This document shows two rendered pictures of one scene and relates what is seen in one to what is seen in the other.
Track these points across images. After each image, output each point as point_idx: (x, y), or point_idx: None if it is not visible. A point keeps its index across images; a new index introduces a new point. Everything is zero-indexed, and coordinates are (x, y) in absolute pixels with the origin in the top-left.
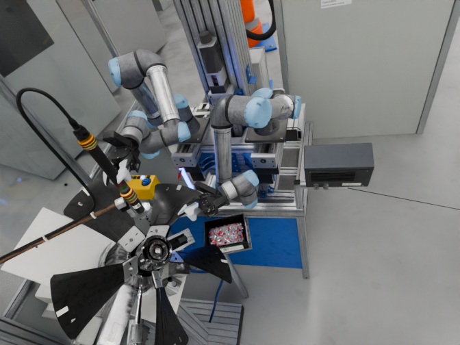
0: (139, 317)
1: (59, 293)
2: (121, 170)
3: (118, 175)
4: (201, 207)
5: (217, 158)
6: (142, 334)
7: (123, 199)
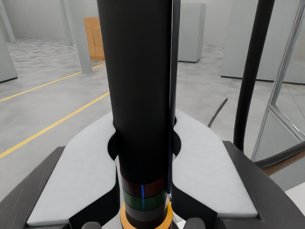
0: (169, 196)
1: (217, 110)
2: (93, 130)
3: (110, 113)
4: None
5: None
6: None
7: (172, 222)
